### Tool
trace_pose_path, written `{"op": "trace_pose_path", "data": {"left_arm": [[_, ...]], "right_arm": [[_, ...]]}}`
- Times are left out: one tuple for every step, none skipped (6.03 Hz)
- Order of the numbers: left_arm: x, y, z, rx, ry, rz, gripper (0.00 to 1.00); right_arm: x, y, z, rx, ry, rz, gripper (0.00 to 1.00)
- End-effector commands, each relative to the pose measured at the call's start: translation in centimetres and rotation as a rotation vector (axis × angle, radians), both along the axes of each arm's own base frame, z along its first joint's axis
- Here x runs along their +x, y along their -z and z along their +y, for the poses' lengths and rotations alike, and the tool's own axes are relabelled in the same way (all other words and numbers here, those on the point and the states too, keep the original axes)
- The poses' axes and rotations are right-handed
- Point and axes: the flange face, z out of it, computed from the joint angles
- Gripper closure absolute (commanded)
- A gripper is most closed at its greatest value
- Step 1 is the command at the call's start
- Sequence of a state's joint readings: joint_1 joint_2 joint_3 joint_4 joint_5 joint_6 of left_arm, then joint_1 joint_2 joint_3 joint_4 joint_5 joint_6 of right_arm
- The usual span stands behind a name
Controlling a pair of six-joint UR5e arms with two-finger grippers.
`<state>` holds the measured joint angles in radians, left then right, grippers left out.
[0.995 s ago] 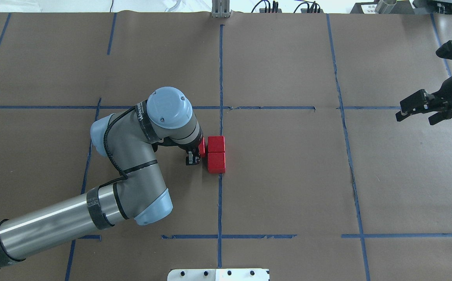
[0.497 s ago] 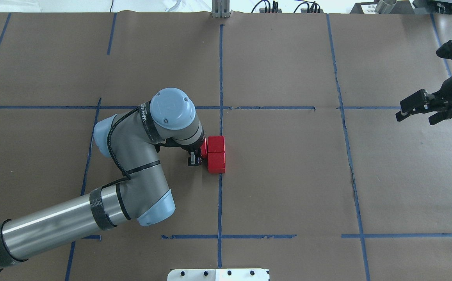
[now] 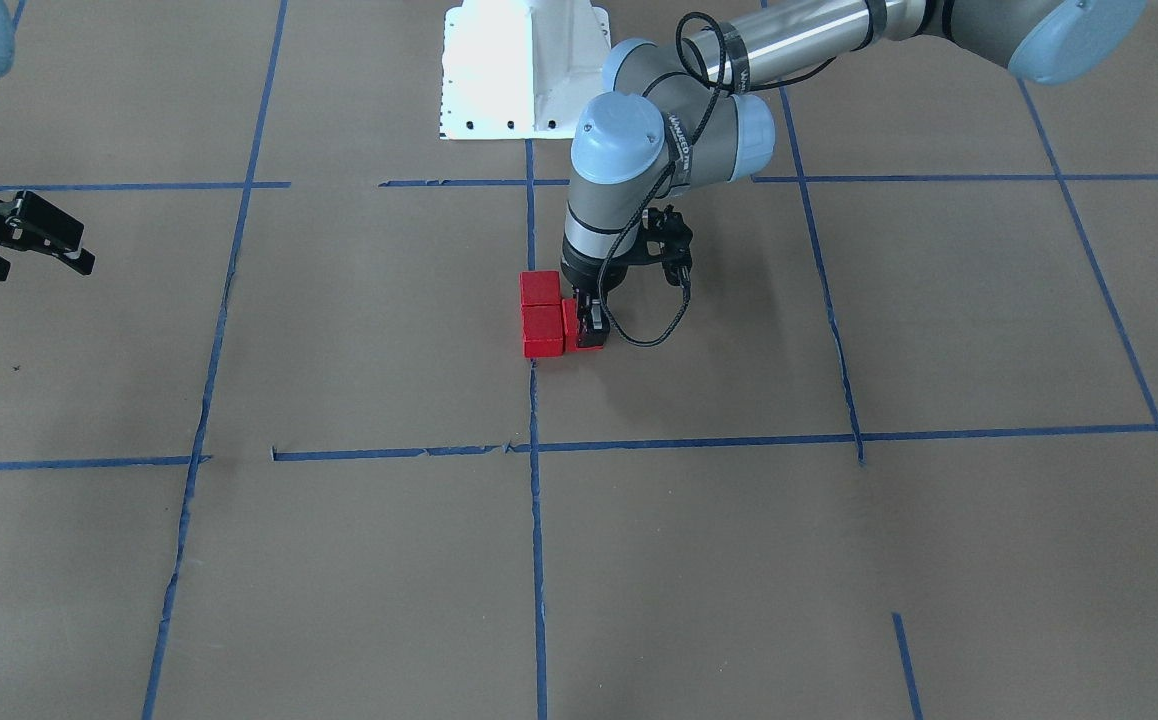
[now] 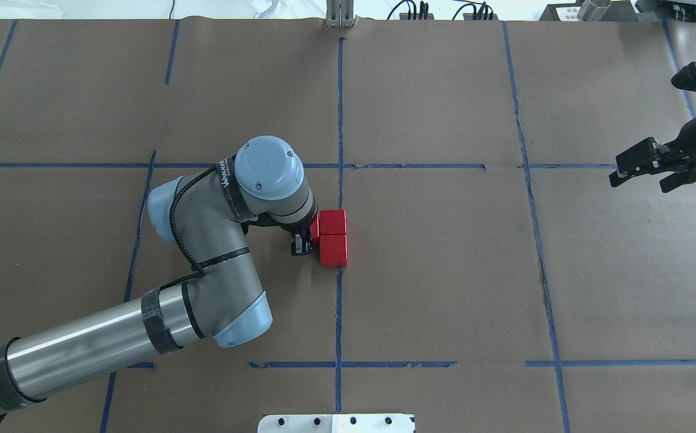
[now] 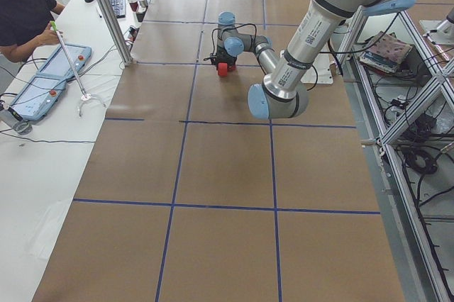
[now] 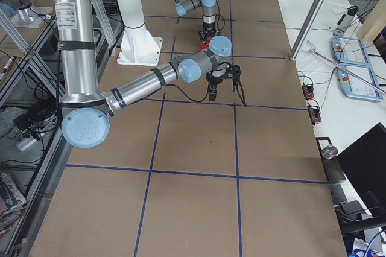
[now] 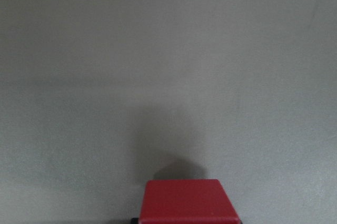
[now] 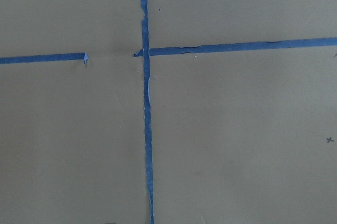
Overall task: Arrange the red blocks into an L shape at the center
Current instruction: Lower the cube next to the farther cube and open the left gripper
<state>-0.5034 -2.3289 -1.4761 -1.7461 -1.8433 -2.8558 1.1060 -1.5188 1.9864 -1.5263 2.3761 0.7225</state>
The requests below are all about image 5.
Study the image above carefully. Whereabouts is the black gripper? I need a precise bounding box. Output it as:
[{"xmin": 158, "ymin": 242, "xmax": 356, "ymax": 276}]
[{"xmin": 211, "ymin": 50, "xmax": 237, "ymax": 70}]

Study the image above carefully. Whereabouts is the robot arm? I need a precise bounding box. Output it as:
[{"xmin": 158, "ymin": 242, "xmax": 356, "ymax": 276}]
[{"xmin": 209, "ymin": 0, "xmax": 416, "ymax": 120}]

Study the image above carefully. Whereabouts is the small metal cup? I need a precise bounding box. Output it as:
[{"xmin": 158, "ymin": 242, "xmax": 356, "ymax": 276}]
[{"xmin": 138, "ymin": 0, "xmax": 148, "ymax": 9}]

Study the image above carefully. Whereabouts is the stack of books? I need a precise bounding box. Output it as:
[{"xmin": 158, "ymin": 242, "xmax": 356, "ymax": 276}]
[{"xmin": 359, "ymin": 31, "xmax": 413, "ymax": 74}]

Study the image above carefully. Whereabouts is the metal reacher grabber tool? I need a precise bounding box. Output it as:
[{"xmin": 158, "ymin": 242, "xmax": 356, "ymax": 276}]
[{"xmin": 50, "ymin": 21, "xmax": 106, "ymax": 117}]

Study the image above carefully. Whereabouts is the upper teach pendant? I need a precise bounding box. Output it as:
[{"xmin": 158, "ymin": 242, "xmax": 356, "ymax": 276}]
[{"xmin": 35, "ymin": 44, "xmax": 92, "ymax": 80}]

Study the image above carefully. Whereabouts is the teach pendant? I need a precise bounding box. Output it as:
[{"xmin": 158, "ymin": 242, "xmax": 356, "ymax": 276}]
[
  {"xmin": 11, "ymin": 76, "xmax": 67, "ymax": 121},
  {"xmin": 35, "ymin": 44, "xmax": 92, "ymax": 80}
]

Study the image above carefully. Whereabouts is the seated person black shirt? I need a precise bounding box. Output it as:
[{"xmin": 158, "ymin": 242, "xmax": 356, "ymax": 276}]
[{"xmin": 1, "ymin": 0, "xmax": 65, "ymax": 63}]

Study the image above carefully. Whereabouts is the lower teach pendant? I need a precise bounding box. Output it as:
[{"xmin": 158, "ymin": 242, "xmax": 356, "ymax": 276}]
[{"xmin": 11, "ymin": 76, "xmax": 67, "ymax": 121}]

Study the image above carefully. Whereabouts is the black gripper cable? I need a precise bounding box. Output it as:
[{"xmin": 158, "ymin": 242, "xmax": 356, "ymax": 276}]
[{"xmin": 202, "ymin": 23, "xmax": 259, "ymax": 62}]

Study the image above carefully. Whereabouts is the aluminium frame post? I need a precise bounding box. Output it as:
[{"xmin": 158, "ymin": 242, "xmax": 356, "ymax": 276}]
[{"xmin": 97, "ymin": 0, "xmax": 133, "ymax": 66}]

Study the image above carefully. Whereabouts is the aluminium side frame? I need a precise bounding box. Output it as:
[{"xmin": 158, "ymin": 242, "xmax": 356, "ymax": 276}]
[{"xmin": 336, "ymin": 5, "xmax": 453, "ymax": 301}]

